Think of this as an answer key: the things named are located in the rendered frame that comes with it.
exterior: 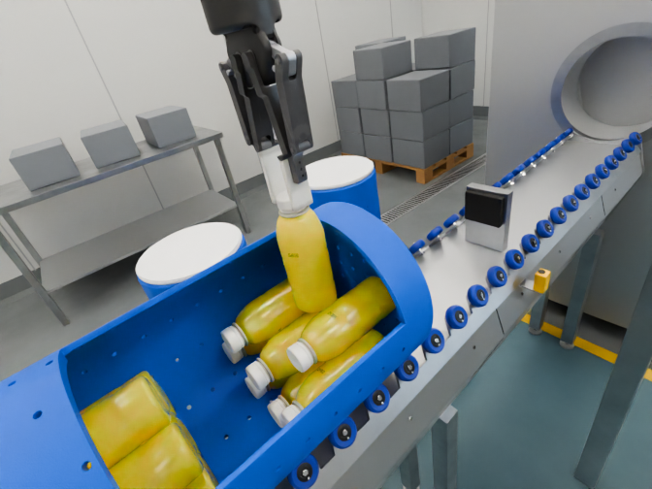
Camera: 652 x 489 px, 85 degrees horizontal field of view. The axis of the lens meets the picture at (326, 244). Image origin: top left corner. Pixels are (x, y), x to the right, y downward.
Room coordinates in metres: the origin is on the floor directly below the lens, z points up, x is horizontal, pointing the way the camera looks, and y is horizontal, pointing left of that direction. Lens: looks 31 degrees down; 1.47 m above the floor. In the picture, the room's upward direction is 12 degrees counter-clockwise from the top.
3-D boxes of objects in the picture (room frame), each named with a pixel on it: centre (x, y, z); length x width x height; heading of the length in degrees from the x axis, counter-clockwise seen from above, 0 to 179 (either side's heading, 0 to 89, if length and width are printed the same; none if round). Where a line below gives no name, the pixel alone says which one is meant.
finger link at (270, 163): (0.45, 0.04, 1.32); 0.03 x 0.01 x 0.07; 125
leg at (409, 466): (0.62, -0.12, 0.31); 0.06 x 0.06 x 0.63; 35
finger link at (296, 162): (0.40, 0.01, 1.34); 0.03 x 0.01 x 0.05; 35
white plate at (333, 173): (1.18, -0.08, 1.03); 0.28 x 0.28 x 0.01
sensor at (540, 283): (0.59, -0.42, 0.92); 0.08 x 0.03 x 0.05; 35
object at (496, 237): (0.72, -0.39, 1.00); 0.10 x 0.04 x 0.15; 35
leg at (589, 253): (1.06, -1.00, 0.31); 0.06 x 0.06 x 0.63; 35
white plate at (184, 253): (0.84, 0.35, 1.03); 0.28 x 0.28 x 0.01
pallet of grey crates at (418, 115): (3.82, -1.06, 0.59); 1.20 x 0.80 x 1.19; 32
